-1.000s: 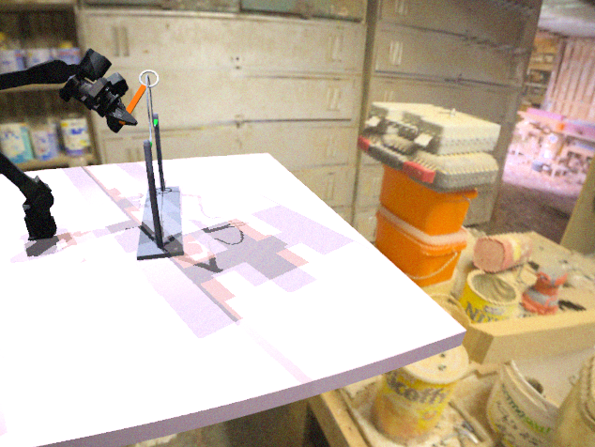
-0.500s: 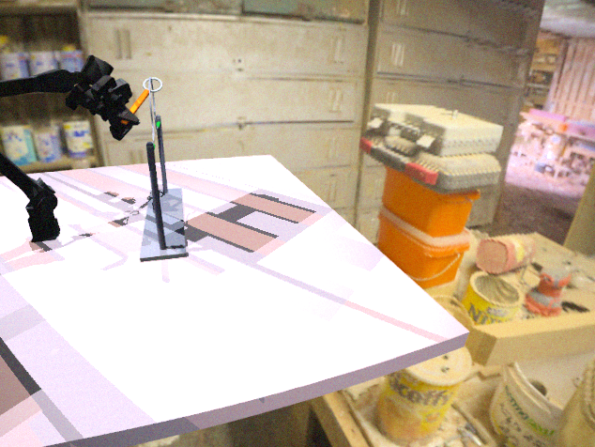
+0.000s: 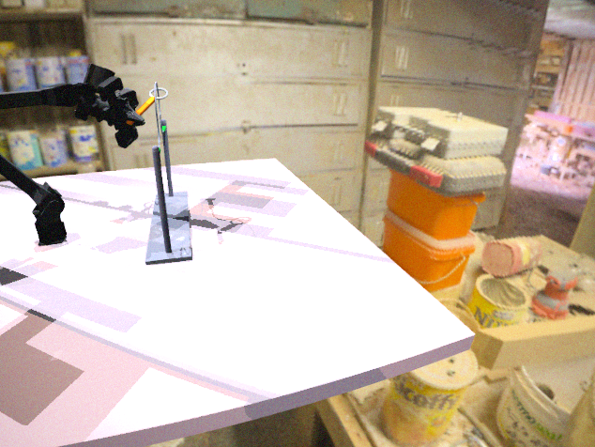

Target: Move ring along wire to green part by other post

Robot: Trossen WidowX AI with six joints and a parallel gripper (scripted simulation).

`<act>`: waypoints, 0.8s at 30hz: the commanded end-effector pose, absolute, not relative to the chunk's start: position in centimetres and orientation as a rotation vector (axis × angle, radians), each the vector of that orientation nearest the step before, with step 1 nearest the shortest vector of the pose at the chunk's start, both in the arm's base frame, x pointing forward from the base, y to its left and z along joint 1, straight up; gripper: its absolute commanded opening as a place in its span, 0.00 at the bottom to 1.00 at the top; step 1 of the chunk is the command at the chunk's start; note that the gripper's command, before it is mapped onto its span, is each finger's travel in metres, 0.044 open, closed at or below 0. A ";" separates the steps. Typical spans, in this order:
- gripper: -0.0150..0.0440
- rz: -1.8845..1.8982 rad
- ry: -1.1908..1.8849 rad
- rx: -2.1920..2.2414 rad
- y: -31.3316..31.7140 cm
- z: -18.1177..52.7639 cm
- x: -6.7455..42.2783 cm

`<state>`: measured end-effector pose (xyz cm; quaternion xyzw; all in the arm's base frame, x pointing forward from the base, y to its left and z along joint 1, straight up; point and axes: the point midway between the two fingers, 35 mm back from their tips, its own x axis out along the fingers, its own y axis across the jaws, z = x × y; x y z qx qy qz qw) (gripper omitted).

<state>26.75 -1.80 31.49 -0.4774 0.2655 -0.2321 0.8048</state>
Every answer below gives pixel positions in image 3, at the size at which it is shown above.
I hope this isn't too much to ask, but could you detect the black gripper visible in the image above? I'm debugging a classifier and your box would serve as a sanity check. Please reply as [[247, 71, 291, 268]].
[[90, 76, 145, 148]]

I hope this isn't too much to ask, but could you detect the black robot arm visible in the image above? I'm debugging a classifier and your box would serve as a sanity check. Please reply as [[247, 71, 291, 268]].
[[0, 64, 139, 246]]

